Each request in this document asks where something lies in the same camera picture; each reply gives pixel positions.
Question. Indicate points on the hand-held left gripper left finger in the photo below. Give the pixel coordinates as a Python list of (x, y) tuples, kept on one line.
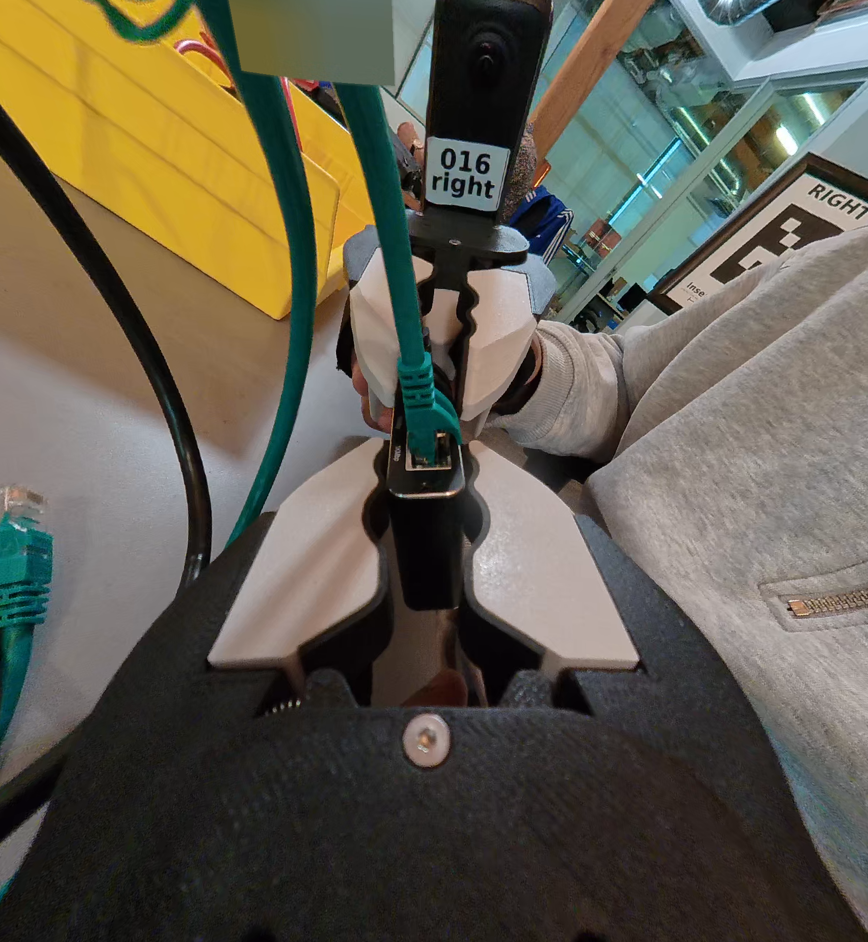
[(308, 567)]

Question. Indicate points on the person's left hand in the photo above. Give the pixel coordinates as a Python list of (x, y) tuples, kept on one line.
[(445, 692)]

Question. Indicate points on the black ethernet adapter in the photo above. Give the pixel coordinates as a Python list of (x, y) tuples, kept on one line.
[(426, 552)]

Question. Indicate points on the person's right forearm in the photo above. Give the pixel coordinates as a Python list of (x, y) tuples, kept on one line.
[(588, 383)]

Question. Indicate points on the blue striped jacket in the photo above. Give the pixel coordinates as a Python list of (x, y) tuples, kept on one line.
[(548, 221)]

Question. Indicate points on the yellow plastic bin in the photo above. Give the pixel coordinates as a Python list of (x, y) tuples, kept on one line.
[(147, 147)]

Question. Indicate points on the framed black-white marker sign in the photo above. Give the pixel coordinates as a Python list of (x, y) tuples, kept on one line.
[(787, 235)]

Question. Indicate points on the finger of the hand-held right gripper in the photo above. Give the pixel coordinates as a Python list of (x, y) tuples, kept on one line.
[(504, 331), (375, 324)]

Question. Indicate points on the person's right hand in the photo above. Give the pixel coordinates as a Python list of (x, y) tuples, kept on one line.
[(373, 412)]

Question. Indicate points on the person's grey hoodie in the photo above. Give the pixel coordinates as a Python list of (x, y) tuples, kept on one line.
[(735, 515)]

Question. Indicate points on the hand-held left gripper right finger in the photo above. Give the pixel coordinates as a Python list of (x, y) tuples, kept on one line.
[(544, 574)]

